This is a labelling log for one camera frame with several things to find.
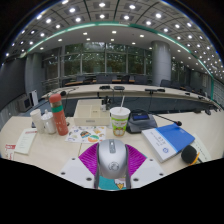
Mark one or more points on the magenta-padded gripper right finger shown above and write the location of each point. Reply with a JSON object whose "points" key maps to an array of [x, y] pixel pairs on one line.
{"points": [[148, 170]]}

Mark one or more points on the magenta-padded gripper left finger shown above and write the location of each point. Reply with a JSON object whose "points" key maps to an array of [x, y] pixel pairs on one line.
{"points": [[75, 170]]}

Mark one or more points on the silver grey computer mouse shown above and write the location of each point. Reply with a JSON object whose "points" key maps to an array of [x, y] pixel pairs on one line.
{"points": [[112, 160]]}

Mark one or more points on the blue and white book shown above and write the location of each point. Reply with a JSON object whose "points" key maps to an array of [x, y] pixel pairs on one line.
{"points": [[168, 140]]}

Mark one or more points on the colourful sticker sheet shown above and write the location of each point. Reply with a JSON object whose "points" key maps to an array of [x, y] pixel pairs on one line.
{"points": [[85, 134]]}

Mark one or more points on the grey conference microphone console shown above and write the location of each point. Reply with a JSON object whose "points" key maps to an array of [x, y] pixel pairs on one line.
{"points": [[141, 123]]}

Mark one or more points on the white lidded mug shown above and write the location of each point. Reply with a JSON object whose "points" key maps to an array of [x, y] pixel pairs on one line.
{"points": [[50, 125]]}

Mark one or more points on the green printed cup with straw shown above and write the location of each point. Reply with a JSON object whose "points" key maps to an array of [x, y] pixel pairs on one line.
{"points": [[119, 123]]}

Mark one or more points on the red bottle with green band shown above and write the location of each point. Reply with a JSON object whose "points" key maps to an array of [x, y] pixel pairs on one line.
{"points": [[60, 116]]}

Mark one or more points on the white booklet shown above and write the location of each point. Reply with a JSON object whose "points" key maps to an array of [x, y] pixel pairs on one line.
{"points": [[26, 140]]}

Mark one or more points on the beige cardboard box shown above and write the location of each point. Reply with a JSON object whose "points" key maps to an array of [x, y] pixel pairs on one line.
{"points": [[91, 115]]}

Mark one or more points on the white paper sheet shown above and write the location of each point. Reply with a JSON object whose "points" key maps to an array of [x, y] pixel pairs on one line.
{"points": [[203, 148]]}

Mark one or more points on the tall white paper cup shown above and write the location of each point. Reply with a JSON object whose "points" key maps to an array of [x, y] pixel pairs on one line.
{"points": [[36, 121]]}

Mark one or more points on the long curved conference desk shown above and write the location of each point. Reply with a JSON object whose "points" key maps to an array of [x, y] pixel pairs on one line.
{"points": [[133, 91]]}

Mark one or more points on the dark office chairs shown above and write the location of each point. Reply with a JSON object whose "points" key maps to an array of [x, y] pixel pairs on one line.
{"points": [[103, 79]]}

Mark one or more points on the ceiling lights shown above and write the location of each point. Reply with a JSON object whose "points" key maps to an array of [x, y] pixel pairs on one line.
{"points": [[101, 5]]}

